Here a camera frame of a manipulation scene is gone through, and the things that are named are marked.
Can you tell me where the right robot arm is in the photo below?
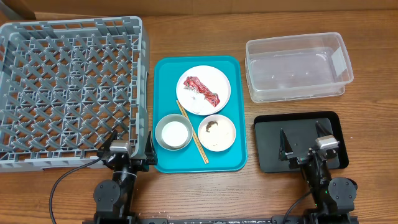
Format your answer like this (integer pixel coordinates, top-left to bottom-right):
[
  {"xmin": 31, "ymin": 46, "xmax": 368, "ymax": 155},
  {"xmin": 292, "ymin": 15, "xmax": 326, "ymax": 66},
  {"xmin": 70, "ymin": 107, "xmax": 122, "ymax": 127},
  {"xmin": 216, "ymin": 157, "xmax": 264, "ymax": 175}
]
[{"xmin": 279, "ymin": 122, "xmax": 358, "ymax": 223}]

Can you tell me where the white paper cup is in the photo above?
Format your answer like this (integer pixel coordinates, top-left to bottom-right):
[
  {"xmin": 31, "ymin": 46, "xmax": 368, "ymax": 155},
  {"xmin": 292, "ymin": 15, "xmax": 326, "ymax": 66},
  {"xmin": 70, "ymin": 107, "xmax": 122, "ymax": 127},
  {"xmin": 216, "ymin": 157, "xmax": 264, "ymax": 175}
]
[{"xmin": 161, "ymin": 121, "xmax": 188, "ymax": 148}]

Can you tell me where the wooden chopsticks pair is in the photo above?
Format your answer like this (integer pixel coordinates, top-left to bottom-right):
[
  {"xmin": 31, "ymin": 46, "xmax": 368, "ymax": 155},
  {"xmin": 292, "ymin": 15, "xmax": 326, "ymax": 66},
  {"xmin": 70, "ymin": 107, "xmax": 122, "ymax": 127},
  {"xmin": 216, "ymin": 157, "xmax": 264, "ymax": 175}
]
[{"xmin": 176, "ymin": 100, "xmax": 209, "ymax": 164}]

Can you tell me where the white tissue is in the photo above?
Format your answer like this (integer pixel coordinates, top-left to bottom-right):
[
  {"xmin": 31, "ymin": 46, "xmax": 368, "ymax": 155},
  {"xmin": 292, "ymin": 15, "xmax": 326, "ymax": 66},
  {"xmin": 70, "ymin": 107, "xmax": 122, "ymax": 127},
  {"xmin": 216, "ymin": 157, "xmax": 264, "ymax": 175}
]
[{"xmin": 184, "ymin": 87, "xmax": 206, "ymax": 114}]

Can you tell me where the teal plastic tray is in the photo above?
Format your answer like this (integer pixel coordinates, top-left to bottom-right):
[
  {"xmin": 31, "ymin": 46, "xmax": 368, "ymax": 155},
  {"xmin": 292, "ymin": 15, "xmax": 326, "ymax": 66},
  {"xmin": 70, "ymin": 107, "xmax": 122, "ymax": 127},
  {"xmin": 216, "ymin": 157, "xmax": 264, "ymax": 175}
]
[{"xmin": 153, "ymin": 55, "xmax": 248, "ymax": 174}]

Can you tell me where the black plastic tray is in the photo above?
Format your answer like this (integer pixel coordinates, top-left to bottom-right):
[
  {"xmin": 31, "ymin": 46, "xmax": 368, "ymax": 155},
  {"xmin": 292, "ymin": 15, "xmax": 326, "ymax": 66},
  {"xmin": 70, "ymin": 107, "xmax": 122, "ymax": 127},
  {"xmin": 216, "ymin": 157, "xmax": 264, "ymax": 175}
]
[{"xmin": 254, "ymin": 111, "xmax": 349, "ymax": 173}]

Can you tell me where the grey dish rack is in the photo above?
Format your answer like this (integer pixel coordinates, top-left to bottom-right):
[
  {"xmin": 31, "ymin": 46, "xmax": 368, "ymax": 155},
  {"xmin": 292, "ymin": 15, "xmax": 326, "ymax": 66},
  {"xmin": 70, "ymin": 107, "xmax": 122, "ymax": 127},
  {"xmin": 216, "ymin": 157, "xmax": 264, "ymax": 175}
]
[{"xmin": 1, "ymin": 16, "xmax": 150, "ymax": 172}]

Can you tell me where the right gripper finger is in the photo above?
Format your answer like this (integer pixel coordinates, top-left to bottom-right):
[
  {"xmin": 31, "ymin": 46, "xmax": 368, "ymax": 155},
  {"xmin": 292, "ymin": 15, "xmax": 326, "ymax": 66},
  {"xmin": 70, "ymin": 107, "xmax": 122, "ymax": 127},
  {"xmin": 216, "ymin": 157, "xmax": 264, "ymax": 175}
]
[
  {"xmin": 315, "ymin": 121, "xmax": 331, "ymax": 138},
  {"xmin": 279, "ymin": 129, "xmax": 293, "ymax": 161}
]

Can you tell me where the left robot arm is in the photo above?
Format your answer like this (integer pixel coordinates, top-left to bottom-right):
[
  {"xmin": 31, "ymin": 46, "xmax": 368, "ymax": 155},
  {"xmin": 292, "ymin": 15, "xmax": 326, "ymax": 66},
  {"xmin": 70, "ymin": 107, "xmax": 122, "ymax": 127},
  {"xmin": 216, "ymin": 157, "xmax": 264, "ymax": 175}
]
[{"xmin": 93, "ymin": 130, "xmax": 157, "ymax": 224}]

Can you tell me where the clear plastic bin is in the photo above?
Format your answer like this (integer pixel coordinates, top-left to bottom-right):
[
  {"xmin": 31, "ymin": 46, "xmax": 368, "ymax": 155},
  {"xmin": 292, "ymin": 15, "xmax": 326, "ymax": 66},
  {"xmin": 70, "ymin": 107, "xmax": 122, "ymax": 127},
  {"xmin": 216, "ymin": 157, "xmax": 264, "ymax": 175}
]
[{"xmin": 245, "ymin": 32, "xmax": 354, "ymax": 103}]

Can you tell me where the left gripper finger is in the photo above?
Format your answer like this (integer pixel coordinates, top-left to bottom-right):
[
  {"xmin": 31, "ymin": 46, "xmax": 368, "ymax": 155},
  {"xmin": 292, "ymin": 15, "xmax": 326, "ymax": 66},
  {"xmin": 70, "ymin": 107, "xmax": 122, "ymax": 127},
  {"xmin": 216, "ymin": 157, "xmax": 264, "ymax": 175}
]
[
  {"xmin": 96, "ymin": 130, "xmax": 118, "ymax": 157},
  {"xmin": 144, "ymin": 131, "xmax": 158, "ymax": 165}
]

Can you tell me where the grey bowl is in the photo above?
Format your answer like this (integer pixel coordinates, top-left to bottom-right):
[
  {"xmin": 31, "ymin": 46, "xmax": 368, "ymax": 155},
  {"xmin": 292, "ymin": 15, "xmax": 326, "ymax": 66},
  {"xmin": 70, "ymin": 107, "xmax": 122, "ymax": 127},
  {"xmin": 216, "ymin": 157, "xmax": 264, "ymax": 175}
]
[{"xmin": 155, "ymin": 114, "xmax": 193, "ymax": 151}]

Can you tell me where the large white plate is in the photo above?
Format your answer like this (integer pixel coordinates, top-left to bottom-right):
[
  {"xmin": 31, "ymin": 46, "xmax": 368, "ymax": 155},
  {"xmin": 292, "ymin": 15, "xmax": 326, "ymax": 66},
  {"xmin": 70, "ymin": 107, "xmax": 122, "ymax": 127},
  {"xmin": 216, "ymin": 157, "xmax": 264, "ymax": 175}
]
[{"xmin": 176, "ymin": 65, "xmax": 231, "ymax": 116}]

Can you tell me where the red snack wrapper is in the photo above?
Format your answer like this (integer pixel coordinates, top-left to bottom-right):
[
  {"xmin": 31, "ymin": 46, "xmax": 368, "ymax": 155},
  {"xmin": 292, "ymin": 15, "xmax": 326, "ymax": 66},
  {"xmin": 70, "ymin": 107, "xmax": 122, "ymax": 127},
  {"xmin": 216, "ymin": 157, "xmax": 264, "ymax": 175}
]
[{"xmin": 183, "ymin": 76, "xmax": 220, "ymax": 107}]

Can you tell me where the white rice pile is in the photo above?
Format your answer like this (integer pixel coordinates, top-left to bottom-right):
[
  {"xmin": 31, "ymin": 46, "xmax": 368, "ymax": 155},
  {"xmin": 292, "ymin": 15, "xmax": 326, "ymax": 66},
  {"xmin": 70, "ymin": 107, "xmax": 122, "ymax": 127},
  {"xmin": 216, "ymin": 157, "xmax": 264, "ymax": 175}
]
[{"xmin": 199, "ymin": 120, "xmax": 235, "ymax": 151}]

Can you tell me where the small pink bowl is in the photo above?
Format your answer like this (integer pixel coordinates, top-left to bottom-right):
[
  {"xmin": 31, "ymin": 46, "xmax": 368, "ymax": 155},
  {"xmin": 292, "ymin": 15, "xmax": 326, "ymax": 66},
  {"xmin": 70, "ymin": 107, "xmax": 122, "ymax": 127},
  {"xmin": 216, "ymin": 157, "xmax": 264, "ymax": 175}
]
[{"xmin": 198, "ymin": 114, "xmax": 237, "ymax": 152}]

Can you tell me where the brown food scrap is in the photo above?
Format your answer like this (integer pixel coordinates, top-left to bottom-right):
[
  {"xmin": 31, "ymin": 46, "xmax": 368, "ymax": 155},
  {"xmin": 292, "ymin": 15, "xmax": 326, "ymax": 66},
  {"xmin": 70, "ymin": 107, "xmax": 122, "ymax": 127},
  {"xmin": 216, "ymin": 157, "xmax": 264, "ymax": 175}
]
[{"xmin": 206, "ymin": 121, "xmax": 218, "ymax": 132}]

